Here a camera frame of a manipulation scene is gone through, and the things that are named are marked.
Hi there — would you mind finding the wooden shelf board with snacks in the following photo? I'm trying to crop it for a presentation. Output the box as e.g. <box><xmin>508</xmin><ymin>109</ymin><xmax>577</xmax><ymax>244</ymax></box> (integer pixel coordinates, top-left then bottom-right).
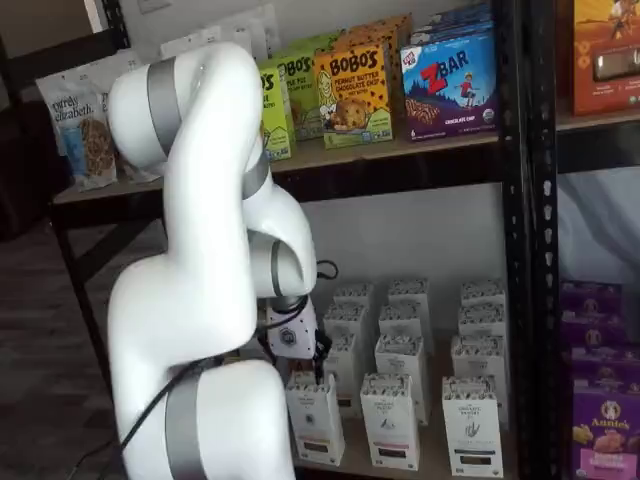
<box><xmin>52</xmin><ymin>130</ymin><xmax>500</xmax><ymax>204</ymax></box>

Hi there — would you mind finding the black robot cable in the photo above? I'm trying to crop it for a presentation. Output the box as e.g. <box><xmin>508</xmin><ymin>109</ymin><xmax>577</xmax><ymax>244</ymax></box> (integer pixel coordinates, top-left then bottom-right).
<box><xmin>118</xmin><ymin>258</ymin><xmax>341</xmax><ymax>451</ymax></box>

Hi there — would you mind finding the adjacent black metal rack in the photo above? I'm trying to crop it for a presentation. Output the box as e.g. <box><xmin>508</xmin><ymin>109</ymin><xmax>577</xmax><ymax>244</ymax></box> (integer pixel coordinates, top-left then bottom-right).
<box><xmin>527</xmin><ymin>0</ymin><xmax>640</xmax><ymax>480</ymax></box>

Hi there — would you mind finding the white tea box pink strip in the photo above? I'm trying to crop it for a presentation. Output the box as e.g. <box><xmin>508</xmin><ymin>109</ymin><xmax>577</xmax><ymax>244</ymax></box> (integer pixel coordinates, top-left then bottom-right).
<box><xmin>374</xmin><ymin>333</ymin><xmax>432</xmax><ymax>427</ymax></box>
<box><xmin>377</xmin><ymin>303</ymin><xmax>429</xmax><ymax>342</ymax></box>
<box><xmin>387</xmin><ymin>278</ymin><xmax>431</xmax><ymax>309</ymax></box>
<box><xmin>359</xmin><ymin>371</ymin><xmax>422</xmax><ymax>473</ymax></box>

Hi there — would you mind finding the orange snack box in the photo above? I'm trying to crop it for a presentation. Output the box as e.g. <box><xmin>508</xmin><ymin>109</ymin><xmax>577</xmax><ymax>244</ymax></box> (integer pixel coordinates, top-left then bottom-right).
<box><xmin>572</xmin><ymin>0</ymin><xmax>640</xmax><ymax>117</ymax></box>

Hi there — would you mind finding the orange Bobo's peanut butter box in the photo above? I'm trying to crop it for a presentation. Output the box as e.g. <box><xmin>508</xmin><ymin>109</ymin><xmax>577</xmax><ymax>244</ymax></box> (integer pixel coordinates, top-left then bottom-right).
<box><xmin>333</xmin><ymin>13</ymin><xmax>414</xmax><ymax>56</ymax></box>
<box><xmin>313</xmin><ymin>41</ymin><xmax>394</xmax><ymax>150</ymax></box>

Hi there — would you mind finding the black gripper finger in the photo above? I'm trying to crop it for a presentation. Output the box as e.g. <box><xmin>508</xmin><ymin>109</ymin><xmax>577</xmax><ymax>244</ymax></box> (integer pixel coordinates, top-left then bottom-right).
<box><xmin>311</xmin><ymin>330</ymin><xmax>334</xmax><ymax>387</ymax></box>
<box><xmin>256</xmin><ymin>326</ymin><xmax>279</xmax><ymax>364</ymax></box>

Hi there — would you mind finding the blue ZBar box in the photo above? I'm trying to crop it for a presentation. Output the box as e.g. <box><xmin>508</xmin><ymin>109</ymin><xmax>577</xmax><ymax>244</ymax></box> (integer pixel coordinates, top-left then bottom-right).
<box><xmin>399</xmin><ymin>31</ymin><xmax>498</xmax><ymax>143</ymax></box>
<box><xmin>410</xmin><ymin>1</ymin><xmax>496</xmax><ymax>49</ymax></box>

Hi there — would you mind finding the white backdrop sheet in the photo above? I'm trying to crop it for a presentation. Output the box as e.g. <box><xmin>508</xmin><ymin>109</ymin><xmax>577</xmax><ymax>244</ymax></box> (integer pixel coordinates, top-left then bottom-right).
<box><xmin>557</xmin><ymin>172</ymin><xmax>640</xmax><ymax>281</ymax></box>

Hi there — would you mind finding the white tea box dark strip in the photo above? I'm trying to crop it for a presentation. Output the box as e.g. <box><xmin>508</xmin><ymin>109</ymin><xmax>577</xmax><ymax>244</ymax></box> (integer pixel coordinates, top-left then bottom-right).
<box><xmin>440</xmin><ymin>375</ymin><xmax>504</xmax><ymax>478</ymax></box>
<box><xmin>456</xmin><ymin>303</ymin><xmax>508</xmax><ymax>342</ymax></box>
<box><xmin>450</xmin><ymin>333</ymin><xmax>507</xmax><ymax>397</ymax></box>
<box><xmin>459</xmin><ymin>279</ymin><xmax>508</xmax><ymax>309</ymax></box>

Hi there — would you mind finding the white tea box yellow strip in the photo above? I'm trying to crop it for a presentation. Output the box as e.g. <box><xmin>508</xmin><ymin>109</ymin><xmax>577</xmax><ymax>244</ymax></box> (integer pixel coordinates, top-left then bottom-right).
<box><xmin>322</xmin><ymin>333</ymin><xmax>364</xmax><ymax>419</ymax></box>
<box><xmin>332</xmin><ymin>281</ymin><xmax>374</xmax><ymax>309</ymax></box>
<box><xmin>322</xmin><ymin>301</ymin><xmax>372</xmax><ymax>342</ymax></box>
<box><xmin>285</xmin><ymin>370</ymin><xmax>347</xmax><ymax>468</ymax></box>

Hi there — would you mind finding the adjacent wooden shelf board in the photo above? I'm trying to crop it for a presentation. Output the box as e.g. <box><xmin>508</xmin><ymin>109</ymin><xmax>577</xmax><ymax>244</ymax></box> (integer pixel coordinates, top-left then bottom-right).
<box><xmin>557</xmin><ymin>110</ymin><xmax>640</xmax><ymax>132</ymax></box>

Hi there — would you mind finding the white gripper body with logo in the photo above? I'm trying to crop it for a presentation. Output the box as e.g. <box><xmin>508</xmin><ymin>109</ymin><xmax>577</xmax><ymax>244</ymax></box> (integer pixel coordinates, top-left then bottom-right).
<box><xmin>264</xmin><ymin>295</ymin><xmax>320</xmax><ymax>362</ymax></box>

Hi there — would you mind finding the purple Annie's box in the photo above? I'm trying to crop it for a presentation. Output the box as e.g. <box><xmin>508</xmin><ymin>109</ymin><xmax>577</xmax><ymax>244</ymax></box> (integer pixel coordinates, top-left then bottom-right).
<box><xmin>571</xmin><ymin>378</ymin><xmax>640</xmax><ymax>480</ymax></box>
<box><xmin>562</xmin><ymin>313</ymin><xmax>629</xmax><ymax>351</ymax></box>
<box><xmin>569</xmin><ymin>345</ymin><xmax>640</xmax><ymax>384</ymax></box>
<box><xmin>559</xmin><ymin>281</ymin><xmax>624</xmax><ymax>319</ymax></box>

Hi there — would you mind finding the blue purely elizabeth granola bag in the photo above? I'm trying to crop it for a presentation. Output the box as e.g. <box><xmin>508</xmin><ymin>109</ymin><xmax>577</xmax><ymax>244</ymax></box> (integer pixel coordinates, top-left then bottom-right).
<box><xmin>35</xmin><ymin>63</ymin><xmax>120</xmax><ymax>192</ymax></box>

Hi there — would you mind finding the black metal shelving rack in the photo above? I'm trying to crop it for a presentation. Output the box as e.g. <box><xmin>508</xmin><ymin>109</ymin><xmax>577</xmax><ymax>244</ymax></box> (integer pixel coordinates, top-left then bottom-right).
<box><xmin>47</xmin><ymin>0</ymin><xmax>531</xmax><ymax>480</ymax></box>

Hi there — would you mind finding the green Bobo's apple pie box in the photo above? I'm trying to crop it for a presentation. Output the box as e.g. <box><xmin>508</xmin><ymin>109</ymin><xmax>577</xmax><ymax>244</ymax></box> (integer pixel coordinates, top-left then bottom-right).
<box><xmin>289</xmin><ymin>30</ymin><xmax>347</xmax><ymax>55</ymax></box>
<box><xmin>256</xmin><ymin>66</ymin><xmax>297</xmax><ymax>162</ymax></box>
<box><xmin>274</xmin><ymin>48</ymin><xmax>322</xmax><ymax>142</ymax></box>

